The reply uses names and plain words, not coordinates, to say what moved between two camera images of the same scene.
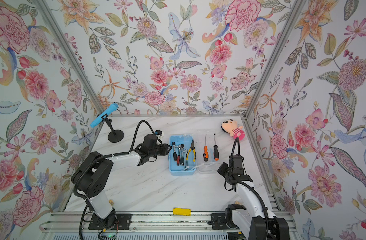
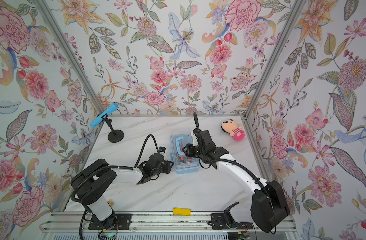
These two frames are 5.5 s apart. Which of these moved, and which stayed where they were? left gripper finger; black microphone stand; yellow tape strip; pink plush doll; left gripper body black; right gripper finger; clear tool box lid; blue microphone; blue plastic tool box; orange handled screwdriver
Moved: clear tool box lid; blue plastic tool box; left gripper finger; left gripper body black; orange handled screwdriver; right gripper finger
Stayed: blue microphone; yellow tape strip; pink plush doll; black microphone stand
